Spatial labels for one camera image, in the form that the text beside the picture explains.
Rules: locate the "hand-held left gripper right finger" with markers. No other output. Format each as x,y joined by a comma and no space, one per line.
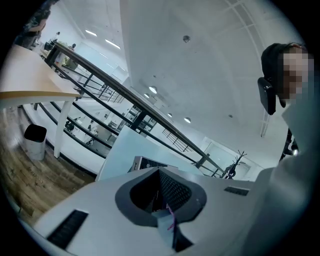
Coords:
220,220

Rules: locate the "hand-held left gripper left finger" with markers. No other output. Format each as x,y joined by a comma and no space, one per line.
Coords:
100,212

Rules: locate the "black keypad device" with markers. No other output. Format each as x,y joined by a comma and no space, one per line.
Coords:
150,162

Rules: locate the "black coat rack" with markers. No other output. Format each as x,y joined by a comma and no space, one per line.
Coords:
233,167

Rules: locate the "light blue table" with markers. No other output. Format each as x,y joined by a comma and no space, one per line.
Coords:
130,150

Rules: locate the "grey trash bin black liner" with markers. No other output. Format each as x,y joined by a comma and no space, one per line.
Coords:
35,147

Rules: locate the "round ceiling light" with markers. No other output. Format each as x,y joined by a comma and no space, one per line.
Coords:
153,90
146,95
187,120
169,115

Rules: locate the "black metal railing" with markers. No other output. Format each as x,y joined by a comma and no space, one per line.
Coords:
112,84

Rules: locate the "wooden table white legs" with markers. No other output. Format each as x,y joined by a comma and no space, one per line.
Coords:
30,72

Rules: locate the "person's head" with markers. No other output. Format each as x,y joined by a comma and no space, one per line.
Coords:
297,75

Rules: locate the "long ceiling light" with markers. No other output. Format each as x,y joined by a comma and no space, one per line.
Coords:
112,43
91,33

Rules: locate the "ceiling smoke detector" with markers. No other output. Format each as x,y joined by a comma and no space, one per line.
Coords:
186,39

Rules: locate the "black head camera mount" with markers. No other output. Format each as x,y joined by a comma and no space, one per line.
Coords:
267,95

